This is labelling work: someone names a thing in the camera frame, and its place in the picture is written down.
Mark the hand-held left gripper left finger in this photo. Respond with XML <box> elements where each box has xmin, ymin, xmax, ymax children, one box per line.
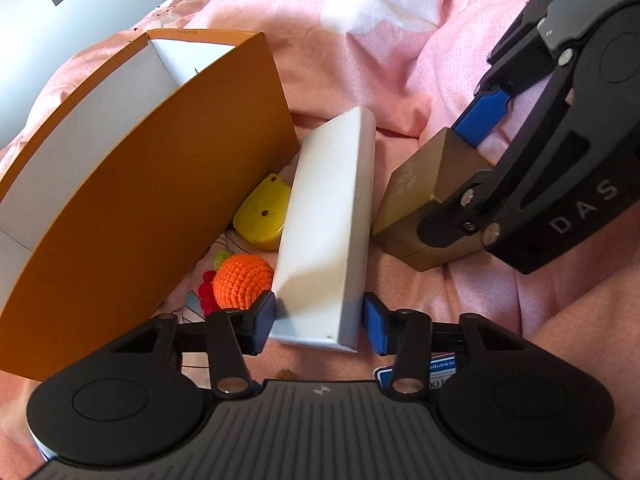
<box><xmin>107</xmin><ymin>290</ymin><xmax>277</xmax><ymax>400</ymax></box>

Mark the yellow plastic toy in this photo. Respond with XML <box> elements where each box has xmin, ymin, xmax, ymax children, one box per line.
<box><xmin>233</xmin><ymin>172</ymin><xmax>293</xmax><ymax>252</ymax></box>

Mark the long white box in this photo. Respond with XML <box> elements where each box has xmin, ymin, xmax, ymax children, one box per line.
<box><xmin>270</xmin><ymin>106</ymin><xmax>377</xmax><ymax>355</ymax></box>

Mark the blue white hang tag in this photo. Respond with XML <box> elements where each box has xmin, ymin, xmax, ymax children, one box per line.
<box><xmin>375</xmin><ymin>355</ymin><xmax>464</xmax><ymax>392</ymax></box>

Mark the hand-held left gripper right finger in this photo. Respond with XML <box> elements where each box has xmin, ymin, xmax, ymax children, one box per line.
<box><xmin>363</xmin><ymin>292</ymin><xmax>527</xmax><ymax>395</ymax></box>

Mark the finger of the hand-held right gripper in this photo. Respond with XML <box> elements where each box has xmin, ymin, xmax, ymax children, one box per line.
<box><xmin>417</xmin><ymin>165</ymin><xmax>506</xmax><ymax>253</ymax></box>
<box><xmin>452</xmin><ymin>0</ymin><xmax>572</xmax><ymax>149</ymax></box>

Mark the red crochet toy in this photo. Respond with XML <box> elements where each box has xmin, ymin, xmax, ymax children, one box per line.
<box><xmin>197</xmin><ymin>270</ymin><xmax>221</xmax><ymax>317</ymax></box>

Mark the orange crochet fruit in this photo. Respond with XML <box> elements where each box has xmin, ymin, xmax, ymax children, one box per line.
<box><xmin>212</xmin><ymin>251</ymin><xmax>275</xmax><ymax>310</ymax></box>

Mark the pink printed duvet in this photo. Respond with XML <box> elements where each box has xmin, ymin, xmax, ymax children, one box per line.
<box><xmin>0</xmin><ymin>0</ymin><xmax>640</xmax><ymax>480</ymax></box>

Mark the small gold box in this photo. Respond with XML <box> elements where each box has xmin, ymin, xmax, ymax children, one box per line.
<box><xmin>371</xmin><ymin>127</ymin><xmax>497</xmax><ymax>272</ymax></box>

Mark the orange cardboard box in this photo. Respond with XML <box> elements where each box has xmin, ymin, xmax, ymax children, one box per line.
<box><xmin>0</xmin><ymin>28</ymin><xmax>300</xmax><ymax>382</ymax></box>

